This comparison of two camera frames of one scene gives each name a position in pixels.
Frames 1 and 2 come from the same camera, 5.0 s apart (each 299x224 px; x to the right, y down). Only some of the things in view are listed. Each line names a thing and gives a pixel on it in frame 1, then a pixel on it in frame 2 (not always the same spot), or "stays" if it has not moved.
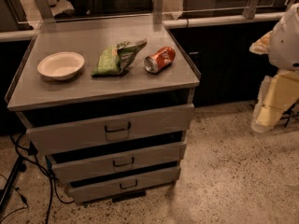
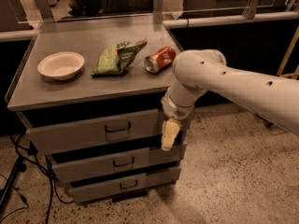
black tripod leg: [18, 168] stays
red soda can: [159, 60] stays
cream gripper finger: [277, 93] → [174, 111]
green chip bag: [113, 60] stays
